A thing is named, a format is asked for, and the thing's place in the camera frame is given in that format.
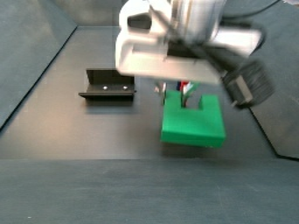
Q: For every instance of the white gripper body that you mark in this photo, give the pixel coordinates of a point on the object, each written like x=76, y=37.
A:
x=163, y=33

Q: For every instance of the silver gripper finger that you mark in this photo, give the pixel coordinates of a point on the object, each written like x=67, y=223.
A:
x=187, y=92
x=160, y=87

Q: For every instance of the green U-shaped block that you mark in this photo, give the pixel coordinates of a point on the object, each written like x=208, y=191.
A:
x=192, y=126

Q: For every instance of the red hexagonal peg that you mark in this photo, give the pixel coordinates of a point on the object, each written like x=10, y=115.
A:
x=183, y=84

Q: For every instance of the blue hexagonal peg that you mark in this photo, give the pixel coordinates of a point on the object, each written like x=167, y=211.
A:
x=178, y=86

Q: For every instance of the black fixture bracket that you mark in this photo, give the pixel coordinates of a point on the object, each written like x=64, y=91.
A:
x=108, y=85

